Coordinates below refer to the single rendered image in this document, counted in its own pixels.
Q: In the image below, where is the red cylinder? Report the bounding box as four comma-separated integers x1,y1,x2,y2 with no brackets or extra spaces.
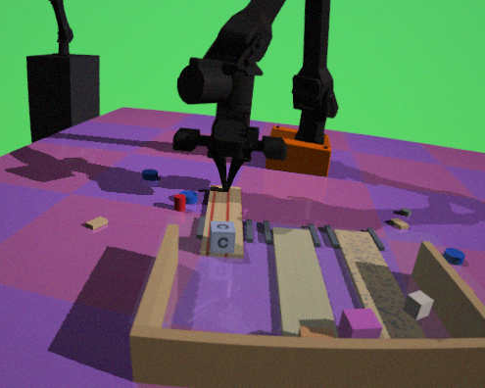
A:
174,194,185,212

